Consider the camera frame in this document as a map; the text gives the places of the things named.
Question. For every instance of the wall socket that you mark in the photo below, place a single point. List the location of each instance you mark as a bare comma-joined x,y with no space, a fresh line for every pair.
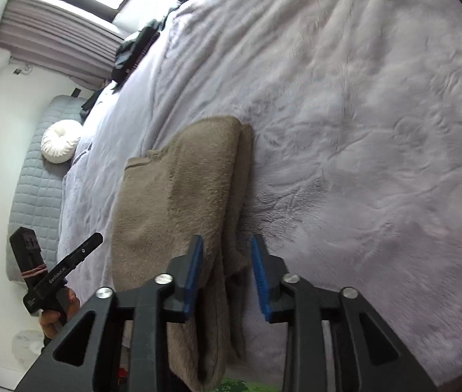
20,70

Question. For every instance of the grey quilted headboard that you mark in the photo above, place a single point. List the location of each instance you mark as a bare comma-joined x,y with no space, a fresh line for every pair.
37,196

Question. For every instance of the dark clothes pile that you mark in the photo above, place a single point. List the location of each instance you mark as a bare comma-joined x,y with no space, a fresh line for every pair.
135,51

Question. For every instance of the person's left hand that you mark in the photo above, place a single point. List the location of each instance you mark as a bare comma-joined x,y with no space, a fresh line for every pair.
49,320

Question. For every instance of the beige fuzzy garment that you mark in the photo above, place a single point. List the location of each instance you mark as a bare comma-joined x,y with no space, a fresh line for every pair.
182,196

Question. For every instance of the white plush blanket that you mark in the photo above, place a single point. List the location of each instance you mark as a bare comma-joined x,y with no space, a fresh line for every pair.
357,130

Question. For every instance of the green patterned mat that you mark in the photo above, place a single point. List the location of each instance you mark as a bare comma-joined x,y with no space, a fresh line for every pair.
255,387

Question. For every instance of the round white cushion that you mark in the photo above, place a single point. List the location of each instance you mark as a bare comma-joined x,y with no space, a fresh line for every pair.
60,142

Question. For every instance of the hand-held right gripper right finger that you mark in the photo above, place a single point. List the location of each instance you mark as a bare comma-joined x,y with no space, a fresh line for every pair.
261,281

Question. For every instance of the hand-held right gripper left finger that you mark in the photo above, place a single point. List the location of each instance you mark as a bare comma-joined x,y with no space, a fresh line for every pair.
193,281

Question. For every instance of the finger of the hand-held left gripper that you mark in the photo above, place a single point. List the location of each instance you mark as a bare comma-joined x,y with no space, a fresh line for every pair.
86,249

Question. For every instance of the grey pleated curtain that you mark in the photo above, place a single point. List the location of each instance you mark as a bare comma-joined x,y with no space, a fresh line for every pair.
59,41

